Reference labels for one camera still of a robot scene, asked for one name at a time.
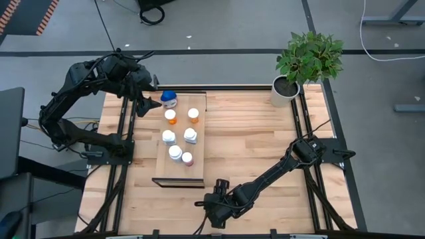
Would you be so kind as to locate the black aluminium table frame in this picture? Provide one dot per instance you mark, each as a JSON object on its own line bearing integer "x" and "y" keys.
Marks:
{"x": 232, "y": 88}

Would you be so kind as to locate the white bottle blue cap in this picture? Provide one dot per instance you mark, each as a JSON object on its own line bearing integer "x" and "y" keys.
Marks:
{"x": 168, "y": 96}

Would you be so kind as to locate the black mat orange stripes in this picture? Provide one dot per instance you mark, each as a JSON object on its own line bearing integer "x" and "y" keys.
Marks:
{"x": 26, "y": 16}

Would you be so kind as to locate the pink medicine bottle white cap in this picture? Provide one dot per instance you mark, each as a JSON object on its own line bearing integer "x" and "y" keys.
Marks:
{"x": 187, "y": 156}

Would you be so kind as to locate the small amber pill bottle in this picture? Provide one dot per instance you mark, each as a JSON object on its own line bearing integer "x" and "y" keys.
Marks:
{"x": 193, "y": 113}
{"x": 170, "y": 114}

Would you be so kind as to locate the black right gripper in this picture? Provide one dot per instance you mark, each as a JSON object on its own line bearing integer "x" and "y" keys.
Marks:
{"x": 217, "y": 209}

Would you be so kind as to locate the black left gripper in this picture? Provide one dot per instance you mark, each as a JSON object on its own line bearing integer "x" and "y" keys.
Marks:
{"x": 141, "y": 81}

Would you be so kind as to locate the wooden tray board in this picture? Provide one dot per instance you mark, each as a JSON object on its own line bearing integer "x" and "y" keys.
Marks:
{"x": 181, "y": 172}

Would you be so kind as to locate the white bottle barcode label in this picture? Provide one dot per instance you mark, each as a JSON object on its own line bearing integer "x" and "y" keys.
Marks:
{"x": 174, "y": 151}

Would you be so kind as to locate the dark grey cabinet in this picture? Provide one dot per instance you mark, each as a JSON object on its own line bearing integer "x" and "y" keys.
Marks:
{"x": 16, "y": 199}

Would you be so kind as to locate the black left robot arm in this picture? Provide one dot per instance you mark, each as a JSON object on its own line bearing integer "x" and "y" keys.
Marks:
{"x": 56, "y": 116}

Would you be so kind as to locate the black desk top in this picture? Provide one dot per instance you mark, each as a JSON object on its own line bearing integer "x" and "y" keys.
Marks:
{"x": 11, "y": 132}

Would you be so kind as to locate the silver aluminium bar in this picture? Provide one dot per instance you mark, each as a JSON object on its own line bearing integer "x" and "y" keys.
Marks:
{"x": 308, "y": 237}
{"x": 124, "y": 237}

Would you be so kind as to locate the dark blue rounded object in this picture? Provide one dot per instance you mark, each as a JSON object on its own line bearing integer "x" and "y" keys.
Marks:
{"x": 8, "y": 225}

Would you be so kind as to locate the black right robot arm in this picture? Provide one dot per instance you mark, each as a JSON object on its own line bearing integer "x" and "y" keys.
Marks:
{"x": 265, "y": 179}

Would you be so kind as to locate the white plant pot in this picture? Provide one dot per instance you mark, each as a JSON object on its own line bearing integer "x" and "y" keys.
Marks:
{"x": 280, "y": 99}

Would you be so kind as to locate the white bottle blue-striped label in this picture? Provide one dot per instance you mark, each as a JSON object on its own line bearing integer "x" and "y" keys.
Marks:
{"x": 167, "y": 135}

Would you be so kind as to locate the green leafy plant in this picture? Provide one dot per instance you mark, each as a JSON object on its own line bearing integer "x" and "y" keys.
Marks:
{"x": 308, "y": 56}

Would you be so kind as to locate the grey metal desk leg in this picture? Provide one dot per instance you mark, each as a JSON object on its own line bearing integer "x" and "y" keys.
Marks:
{"x": 391, "y": 21}

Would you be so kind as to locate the grey metal desk foot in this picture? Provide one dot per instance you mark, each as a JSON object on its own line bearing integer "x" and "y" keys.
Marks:
{"x": 410, "y": 108}

